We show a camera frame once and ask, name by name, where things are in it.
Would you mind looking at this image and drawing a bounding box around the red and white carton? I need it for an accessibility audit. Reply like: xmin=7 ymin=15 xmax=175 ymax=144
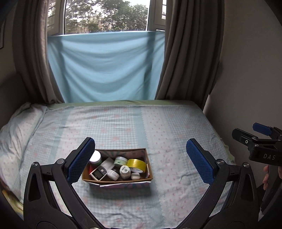
xmin=85 ymin=163 xmax=93 ymax=180

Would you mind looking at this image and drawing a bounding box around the white remote control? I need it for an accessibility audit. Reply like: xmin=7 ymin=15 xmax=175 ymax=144
xmin=89 ymin=157 xmax=114 ymax=181

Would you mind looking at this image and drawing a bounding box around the green jar white lid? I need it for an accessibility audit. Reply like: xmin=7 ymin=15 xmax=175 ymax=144
xmin=89 ymin=150 xmax=102 ymax=166

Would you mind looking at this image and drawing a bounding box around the black white cosmetic jar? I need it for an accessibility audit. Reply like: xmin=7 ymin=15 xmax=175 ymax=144
xmin=107 ymin=169 xmax=120 ymax=181

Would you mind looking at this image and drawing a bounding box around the light green mud film jar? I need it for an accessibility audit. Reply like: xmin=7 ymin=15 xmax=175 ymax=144
xmin=114 ymin=156 xmax=128 ymax=168

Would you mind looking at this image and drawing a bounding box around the white pill bottle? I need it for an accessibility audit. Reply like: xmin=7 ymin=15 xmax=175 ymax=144
xmin=119 ymin=166 xmax=131 ymax=179

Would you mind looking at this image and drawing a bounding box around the white earbuds case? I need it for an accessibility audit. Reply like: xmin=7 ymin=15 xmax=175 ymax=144
xmin=130 ymin=172 xmax=140 ymax=180

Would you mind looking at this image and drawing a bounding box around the yellow tape roll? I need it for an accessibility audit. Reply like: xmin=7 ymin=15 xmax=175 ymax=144
xmin=127 ymin=158 xmax=147 ymax=173

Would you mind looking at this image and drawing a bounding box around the person's right hand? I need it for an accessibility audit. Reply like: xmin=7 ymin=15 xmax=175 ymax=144
xmin=262 ymin=165 xmax=282 ymax=190

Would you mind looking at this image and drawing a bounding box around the open cardboard box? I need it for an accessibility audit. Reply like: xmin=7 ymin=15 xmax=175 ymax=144
xmin=82 ymin=148 xmax=153 ymax=188

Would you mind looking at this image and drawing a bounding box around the patterned pillow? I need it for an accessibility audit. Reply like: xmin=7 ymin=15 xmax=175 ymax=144
xmin=1 ymin=103 xmax=47 ymax=186

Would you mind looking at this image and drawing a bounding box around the patterned bed sheet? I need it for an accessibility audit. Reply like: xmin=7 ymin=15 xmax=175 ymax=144
xmin=13 ymin=100 xmax=234 ymax=229

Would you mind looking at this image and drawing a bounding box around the right brown curtain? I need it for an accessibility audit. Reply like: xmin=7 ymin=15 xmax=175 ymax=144
xmin=155 ymin=1 xmax=225 ymax=109

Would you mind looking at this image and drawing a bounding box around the brown curtain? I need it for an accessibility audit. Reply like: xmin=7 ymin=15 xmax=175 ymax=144
xmin=13 ymin=1 xmax=64 ymax=104
xmin=155 ymin=1 xmax=225 ymax=109

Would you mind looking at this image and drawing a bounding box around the light blue hanging cloth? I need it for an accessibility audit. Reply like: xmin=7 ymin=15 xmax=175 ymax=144
xmin=47 ymin=31 xmax=164 ymax=103

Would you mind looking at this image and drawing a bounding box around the left brown curtain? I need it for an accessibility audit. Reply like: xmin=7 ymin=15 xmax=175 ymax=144
xmin=13 ymin=1 xmax=64 ymax=104

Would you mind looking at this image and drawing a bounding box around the window with white frame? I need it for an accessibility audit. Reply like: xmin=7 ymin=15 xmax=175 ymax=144
xmin=47 ymin=1 xmax=167 ymax=36

